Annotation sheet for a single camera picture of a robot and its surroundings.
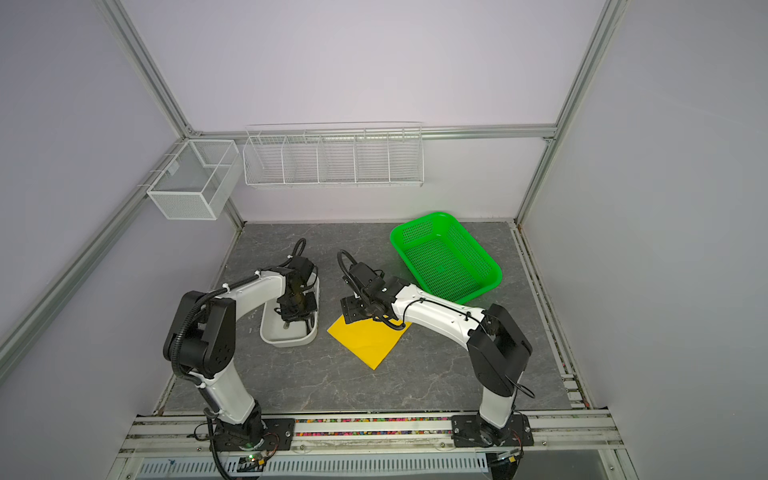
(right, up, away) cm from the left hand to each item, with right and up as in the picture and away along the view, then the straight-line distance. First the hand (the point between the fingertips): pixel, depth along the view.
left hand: (309, 318), depth 93 cm
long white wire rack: (+8, +54, +7) cm, 55 cm away
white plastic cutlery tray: (-10, -4, -3) cm, 11 cm away
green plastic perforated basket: (+44, +18, +16) cm, 50 cm away
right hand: (+15, +4, -9) cm, 18 cm away
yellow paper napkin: (+20, -6, -4) cm, 21 cm away
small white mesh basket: (-39, +43, +3) cm, 58 cm away
